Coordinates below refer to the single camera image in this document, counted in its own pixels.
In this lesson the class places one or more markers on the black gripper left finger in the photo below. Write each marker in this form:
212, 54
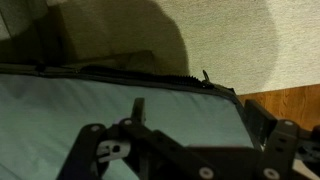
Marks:
83, 150

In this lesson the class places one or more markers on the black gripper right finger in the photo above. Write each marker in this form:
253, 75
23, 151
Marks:
280, 143

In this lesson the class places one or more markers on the black zip pull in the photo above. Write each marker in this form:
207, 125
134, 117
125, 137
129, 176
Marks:
206, 78

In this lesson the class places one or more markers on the grey-blue cushion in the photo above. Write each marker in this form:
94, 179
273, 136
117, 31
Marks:
66, 106

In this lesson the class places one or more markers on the cream carpet rug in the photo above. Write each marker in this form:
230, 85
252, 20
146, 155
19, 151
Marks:
240, 43

